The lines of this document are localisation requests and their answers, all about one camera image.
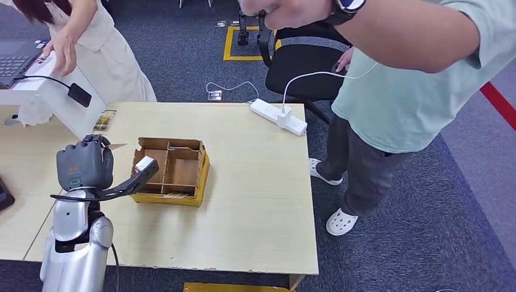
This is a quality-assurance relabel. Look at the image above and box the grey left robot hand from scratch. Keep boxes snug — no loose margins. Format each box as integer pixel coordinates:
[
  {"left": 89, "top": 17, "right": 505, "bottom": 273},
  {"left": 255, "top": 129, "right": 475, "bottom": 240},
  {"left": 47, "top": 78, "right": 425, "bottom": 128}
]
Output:
[{"left": 55, "top": 134, "right": 115, "bottom": 192}]

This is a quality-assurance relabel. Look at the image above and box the colourful picture card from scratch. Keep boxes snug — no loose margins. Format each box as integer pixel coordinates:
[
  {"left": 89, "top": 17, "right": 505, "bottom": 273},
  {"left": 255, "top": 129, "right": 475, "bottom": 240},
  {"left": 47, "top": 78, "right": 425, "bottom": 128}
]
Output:
[{"left": 92, "top": 109, "right": 117, "bottom": 132}]

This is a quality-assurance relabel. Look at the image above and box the person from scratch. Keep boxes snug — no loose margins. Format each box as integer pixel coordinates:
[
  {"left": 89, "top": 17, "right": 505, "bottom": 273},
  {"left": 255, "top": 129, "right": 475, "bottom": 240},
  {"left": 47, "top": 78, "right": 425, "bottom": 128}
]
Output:
[
  {"left": 240, "top": 0, "right": 516, "bottom": 237},
  {"left": 4, "top": 0, "right": 157, "bottom": 128}
]

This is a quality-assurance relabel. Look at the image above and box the person's right hand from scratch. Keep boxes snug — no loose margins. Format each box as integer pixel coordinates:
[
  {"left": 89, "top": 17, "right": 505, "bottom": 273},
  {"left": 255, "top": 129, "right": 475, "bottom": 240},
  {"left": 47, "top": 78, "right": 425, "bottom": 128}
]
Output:
[
  {"left": 335, "top": 46, "right": 355, "bottom": 74},
  {"left": 42, "top": 28, "right": 78, "bottom": 77}
]

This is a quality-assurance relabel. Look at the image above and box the person's hand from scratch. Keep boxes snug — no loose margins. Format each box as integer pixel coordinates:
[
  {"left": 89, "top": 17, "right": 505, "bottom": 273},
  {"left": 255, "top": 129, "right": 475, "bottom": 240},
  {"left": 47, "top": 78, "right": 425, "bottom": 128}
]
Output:
[
  {"left": 335, "top": 46, "right": 355, "bottom": 74},
  {"left": 42, "top": 28, "right": 78, "bottom": 77},
  {"left": 240, "top": 0, "right": 335, "bottom": 30}
]

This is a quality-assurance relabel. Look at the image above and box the person's left hand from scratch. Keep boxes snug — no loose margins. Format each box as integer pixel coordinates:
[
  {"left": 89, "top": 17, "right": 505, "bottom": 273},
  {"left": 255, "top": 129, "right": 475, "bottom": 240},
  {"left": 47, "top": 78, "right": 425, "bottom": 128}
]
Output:
[{"left": 240, "top": 0, "right": 335, "bottom": 30}]

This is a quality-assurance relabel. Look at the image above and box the light wooden table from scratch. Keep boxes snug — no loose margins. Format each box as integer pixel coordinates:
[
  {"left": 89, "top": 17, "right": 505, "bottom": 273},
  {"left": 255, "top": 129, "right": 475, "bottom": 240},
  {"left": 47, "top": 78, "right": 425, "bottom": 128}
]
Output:
[
  {"left": 0, "top": 105, "right": 88, "bottom": 262},
  {"left": 24, "top": 102, "right": 319, "bottom": 292}
]

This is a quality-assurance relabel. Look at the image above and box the black power adapter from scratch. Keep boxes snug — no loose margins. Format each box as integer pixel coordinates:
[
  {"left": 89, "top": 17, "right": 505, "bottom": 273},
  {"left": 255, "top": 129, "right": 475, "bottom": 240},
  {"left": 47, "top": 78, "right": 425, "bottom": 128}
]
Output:
[{"left": 66, "top": 82, "right": 92, "bottom": 108}]

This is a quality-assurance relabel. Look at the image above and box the white desk riser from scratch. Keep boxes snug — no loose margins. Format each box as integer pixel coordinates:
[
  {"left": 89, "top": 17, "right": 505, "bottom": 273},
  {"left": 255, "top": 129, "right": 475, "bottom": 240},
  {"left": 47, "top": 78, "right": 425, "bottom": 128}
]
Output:
[{"left": 0, "top": 52, "right": 108, "bottom": 140}]

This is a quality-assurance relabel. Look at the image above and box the black flat device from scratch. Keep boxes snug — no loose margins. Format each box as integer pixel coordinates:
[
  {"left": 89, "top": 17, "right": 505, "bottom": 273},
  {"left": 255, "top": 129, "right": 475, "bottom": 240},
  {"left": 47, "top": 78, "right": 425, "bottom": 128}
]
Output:
[{"left": 0, "top": 177, "right": 15, "bottom": 212}]

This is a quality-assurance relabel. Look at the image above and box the wooden compartment box yellow base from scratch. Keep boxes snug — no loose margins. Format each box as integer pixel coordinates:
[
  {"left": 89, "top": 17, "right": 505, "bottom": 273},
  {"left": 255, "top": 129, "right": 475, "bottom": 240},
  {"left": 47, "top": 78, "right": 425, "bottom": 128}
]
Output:
[{"left": 130, "top": 137, "right": 211, "bottom": 207}]

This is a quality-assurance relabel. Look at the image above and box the dark laptop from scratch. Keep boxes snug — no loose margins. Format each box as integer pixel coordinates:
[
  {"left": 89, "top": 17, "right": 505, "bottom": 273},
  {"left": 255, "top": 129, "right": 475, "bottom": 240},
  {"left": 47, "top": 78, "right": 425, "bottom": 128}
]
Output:
[{"left": 0, "top": 39, "right": 51, "bottom": 89}]

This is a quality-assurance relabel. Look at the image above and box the yellow floor tape square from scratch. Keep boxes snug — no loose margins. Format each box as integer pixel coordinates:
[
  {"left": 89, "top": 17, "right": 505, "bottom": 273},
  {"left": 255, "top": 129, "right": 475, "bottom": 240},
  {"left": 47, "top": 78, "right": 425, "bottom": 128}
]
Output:
[{"left": 223, "top": 24, "right": 282, "bottom": 62}]

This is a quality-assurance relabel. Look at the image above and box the white power strip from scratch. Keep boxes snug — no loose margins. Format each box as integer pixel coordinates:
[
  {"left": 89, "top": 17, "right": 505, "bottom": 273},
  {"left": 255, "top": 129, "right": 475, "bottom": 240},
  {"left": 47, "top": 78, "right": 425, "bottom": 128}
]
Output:
[{"left": 249, "top": 99, "right": 308, "bottom": 137}]

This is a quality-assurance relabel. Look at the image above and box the white charger plug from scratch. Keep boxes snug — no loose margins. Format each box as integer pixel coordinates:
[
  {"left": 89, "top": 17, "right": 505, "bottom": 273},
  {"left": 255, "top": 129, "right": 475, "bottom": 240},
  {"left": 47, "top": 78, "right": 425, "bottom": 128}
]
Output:
[{"left": 276, "top": 105, "right": 292, "bottom": 130}]

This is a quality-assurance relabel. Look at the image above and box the black equipment base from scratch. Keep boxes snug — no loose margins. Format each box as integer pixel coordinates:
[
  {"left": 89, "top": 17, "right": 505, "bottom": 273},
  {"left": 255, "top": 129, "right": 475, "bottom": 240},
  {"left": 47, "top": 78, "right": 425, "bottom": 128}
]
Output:
[{"left": 237, "top": 8, "right": 267, "bottom": 46}]

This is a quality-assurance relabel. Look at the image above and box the black office chair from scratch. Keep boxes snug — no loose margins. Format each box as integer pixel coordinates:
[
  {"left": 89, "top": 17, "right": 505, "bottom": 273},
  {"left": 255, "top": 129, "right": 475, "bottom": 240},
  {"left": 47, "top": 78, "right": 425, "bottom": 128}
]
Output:
[{"left": 257, "top": 10, "right": 352, "bottom": 126}]

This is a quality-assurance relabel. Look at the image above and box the white perforated clog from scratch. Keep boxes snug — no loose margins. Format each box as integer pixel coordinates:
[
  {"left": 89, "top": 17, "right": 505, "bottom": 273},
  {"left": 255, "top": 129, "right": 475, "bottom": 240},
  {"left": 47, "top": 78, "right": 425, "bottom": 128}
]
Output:
[
  {"left": 308, "top": 158, "right": 343, "bottom": 187},
  {"left": 326, "top": 207, "right": 360, "bottom": 237}
]

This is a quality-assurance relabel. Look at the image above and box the black round smartwatch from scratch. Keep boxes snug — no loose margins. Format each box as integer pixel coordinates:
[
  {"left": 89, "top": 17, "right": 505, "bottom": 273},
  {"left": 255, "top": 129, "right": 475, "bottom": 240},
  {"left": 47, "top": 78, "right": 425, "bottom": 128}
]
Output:
[{"left": 322, "top": 0, "right": 368, "bottom": 26}]

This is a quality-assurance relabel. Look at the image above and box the red floor tape line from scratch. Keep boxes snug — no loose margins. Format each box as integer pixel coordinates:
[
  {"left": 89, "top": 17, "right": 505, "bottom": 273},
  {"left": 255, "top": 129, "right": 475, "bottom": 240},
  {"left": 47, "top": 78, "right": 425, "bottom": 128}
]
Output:
[{"left": 479, "top": 82, "right": 516, "bottom": 132}]

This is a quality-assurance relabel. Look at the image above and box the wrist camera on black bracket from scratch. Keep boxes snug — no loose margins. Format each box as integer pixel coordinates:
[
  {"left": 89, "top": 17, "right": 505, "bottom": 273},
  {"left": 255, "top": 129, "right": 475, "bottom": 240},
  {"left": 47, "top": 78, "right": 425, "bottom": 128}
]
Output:
[{"left": 96, "top": 155, "right": 160, "bottom": 201}]

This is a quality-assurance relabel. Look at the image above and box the black adapter cable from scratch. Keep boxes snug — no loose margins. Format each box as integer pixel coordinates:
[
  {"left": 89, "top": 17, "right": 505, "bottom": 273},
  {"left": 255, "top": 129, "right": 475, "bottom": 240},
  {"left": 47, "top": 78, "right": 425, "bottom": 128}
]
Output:
[{"left": 14, "top": 74, "right": 71, "bottom": 89}]

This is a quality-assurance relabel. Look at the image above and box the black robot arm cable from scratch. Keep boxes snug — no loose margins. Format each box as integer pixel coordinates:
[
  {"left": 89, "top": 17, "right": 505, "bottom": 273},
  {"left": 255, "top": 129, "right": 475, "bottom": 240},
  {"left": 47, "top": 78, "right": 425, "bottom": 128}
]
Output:
[{"left": 111, "top": 242, "right": 121, "bottom": 292}]

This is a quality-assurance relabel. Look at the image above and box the white floor cable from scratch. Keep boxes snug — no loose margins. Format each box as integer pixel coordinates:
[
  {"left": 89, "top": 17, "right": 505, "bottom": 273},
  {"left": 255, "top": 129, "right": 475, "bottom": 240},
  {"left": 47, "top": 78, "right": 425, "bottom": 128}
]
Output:
[{"left": 206, "top": 81, "right": 260, "bottom": 105}]

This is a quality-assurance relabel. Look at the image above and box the white charger cable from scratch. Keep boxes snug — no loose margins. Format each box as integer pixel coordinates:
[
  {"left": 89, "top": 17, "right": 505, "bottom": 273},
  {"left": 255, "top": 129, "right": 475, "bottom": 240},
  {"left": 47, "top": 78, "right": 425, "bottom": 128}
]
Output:
[{"left": 281, "top": 61, "right": 380, "bottom": 109}]

